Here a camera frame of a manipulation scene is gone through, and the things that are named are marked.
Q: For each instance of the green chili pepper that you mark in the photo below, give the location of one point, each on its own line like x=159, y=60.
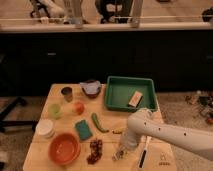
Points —
x=97, y=124

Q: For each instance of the dark metal cup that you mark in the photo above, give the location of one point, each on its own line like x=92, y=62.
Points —
x=67, y=93

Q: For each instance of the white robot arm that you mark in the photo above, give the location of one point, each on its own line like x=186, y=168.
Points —
x=141, y=123

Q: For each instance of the red tomato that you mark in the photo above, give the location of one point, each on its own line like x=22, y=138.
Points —
x=79, y=108

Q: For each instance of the dark red bowl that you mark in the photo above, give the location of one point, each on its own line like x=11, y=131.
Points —
x=92, y=96

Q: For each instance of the bunch of dark grapes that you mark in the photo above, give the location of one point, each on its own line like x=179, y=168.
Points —
x=96, y=151

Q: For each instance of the small cardboard box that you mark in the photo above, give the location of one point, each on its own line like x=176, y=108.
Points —
x=135, y=99

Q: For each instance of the orange bowl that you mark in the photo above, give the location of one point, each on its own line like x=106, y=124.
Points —
x=64, y=149

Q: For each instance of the yellow banana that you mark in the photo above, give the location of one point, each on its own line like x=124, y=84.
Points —
x=118, y=131

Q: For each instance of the green plastic tray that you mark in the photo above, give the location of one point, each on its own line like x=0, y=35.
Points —
x=120, y=90

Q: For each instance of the green plastic cup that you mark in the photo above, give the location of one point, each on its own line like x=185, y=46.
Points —
x=54, y=111

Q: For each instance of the light blue cloth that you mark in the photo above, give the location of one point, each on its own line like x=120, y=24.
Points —
x=91, y=88

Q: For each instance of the silver metal fork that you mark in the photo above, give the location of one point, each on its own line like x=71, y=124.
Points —
x=118, y=155

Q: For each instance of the teal sponge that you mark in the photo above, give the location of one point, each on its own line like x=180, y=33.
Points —
x=83, y=130

